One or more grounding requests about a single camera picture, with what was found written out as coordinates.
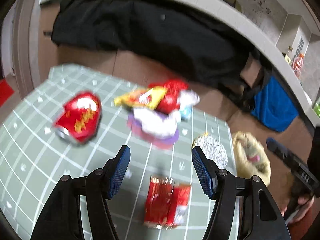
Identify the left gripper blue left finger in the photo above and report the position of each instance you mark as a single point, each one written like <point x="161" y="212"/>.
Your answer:
<point x="117" y="170"/>

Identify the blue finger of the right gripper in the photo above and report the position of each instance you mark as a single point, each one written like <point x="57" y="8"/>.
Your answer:
<point x="282" y="152"/>

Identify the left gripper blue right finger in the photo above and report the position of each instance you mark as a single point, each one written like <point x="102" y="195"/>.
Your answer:
<point x="205" y="170"/>

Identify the white tissue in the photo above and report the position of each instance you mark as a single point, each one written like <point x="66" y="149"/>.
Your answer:
<point x="154" y="124"/>

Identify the red snack packet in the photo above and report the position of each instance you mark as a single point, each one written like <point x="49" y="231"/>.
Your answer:
<point x="167" y="203"/>

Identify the red drink can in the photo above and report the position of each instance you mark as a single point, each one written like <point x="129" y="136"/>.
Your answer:
<point x="79" y="119"/>

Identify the yellow snack wrapper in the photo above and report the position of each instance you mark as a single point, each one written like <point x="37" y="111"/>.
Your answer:
<point x="142" y="98"/>

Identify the white blue plastic bag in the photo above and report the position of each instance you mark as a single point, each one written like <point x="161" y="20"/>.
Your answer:
<point x="187" y="99"/>

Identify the red fuzzy sleeve forearm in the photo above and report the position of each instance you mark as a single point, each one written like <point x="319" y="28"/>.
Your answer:
<point x="299" y="229"/>

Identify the silver glitter scrubber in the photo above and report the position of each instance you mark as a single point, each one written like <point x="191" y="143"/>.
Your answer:
<point x="212" y="149"/>

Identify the blue towel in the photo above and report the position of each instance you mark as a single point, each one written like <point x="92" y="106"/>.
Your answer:
<point x="273" y="107"/>

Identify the red plastic bag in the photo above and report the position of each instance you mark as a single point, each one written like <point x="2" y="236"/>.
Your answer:
<point x="170" y="101"/>

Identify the green grid tablecloth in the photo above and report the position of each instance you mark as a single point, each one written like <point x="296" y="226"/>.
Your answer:
<point x="33" y="157"/>

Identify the red floor mat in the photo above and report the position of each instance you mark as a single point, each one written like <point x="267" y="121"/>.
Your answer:
<point x="5" y="91"/>

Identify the black jacket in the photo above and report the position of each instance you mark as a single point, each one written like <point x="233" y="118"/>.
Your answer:
<point x="198" y="47"/>

